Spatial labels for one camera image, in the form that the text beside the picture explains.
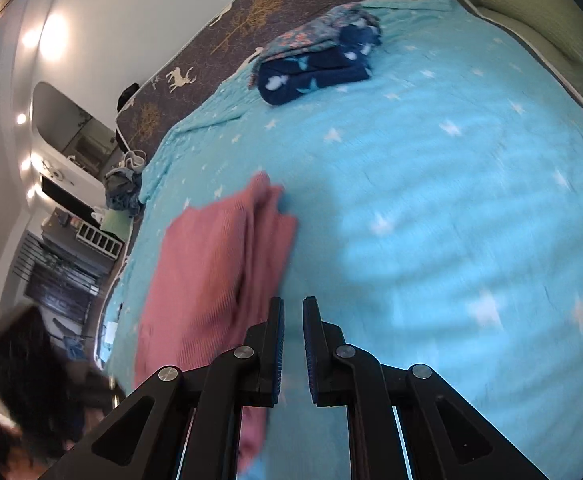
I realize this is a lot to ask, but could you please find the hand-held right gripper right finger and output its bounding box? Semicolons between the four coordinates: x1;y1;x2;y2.
302;296;549;480

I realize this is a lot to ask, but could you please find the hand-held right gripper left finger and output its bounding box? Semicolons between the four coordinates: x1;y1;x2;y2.
36;296;286;480

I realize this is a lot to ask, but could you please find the pink knit sweater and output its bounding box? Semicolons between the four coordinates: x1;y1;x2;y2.
134;171;299;473

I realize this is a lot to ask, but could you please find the blue grey clothes bundle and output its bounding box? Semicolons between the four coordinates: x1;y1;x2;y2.
104;152;147;216

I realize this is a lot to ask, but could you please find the dark shelving unit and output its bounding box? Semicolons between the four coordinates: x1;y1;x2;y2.
16;235;108;346

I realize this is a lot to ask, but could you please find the white cubby shelf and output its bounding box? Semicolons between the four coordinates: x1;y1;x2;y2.
76;222;123;261

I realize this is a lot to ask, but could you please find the turquoise star print blanket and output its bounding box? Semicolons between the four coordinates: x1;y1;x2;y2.
91;0;583;480

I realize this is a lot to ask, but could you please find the folded navy print garment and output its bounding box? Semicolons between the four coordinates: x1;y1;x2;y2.
257;25;383;107

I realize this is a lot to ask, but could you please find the black chair back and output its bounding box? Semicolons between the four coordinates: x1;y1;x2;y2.
116;82;140;112

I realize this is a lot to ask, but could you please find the folded floral garment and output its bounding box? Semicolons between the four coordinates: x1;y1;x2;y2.
261;2;379;61

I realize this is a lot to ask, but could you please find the grey deer print bedspread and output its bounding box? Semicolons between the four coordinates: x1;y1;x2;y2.
116;0;452;146

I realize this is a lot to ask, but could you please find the green striped pillow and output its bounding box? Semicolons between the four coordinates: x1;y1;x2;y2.
479;0;583;63

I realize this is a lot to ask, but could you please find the arched wall niche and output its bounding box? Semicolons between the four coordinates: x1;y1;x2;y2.
31;82;119;166

